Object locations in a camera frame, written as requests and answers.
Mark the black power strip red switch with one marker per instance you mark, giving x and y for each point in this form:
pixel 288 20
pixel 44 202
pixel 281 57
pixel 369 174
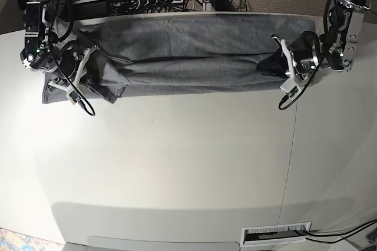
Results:
pixel 132 7

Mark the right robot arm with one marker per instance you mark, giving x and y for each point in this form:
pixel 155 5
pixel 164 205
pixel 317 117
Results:
pixel 48 47

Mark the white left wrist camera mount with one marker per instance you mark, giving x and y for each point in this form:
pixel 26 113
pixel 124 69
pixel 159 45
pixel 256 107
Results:
pixel 289 87

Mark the table cable grommet slot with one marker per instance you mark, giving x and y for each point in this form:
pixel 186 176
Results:
pixel 274 235

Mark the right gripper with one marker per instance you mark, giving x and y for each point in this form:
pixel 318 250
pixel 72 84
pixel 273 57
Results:
pixel 68 58

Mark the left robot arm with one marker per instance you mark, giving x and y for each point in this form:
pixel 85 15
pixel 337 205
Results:
pixel 342 21

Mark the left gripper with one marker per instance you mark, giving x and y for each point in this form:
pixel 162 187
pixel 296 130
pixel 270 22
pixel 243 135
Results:
pixel 306 57

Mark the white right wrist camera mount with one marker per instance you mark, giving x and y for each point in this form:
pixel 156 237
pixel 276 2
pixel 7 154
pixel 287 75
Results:
pixel 71 86

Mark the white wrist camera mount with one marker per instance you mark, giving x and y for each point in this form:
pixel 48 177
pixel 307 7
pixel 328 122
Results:
pixel 71 86
pixel 289 87

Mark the grey T-shirt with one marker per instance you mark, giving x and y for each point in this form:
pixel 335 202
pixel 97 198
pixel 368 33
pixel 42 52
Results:
pixel 184 54

